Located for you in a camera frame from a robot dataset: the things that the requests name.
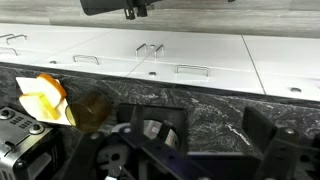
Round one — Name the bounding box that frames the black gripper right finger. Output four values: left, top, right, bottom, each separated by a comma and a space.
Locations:
241, 105, 320, 180

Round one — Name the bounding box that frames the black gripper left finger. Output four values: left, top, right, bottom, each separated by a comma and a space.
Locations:
59, 104, 188, 180

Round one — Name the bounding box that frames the white lower cabinet unit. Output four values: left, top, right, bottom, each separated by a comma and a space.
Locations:
0, 22, 320, 103

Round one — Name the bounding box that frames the steel drawer handle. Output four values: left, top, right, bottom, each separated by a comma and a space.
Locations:
174, 64, 212, 78
0, 46, 19, 56
72, 54, 101, 66

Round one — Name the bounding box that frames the stainless steel toaster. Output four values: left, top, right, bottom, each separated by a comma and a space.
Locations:
0, 105, 63, 180

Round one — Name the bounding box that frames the amber translucent plastic cup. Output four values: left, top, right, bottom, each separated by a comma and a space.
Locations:
64, 90, 113, 134

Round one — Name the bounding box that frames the steel door handle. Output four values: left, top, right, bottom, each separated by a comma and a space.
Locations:
134, 42, 148, 58
153, 43, 165, 60
0, 32, 16, 40
5, 33, 28, 46

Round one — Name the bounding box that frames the toast slice with orange crust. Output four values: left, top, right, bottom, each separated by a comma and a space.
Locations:
35, 73, 68, 108

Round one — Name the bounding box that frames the pale yellow toast slice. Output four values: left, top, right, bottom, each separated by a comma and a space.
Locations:
18, 92, 61, 121

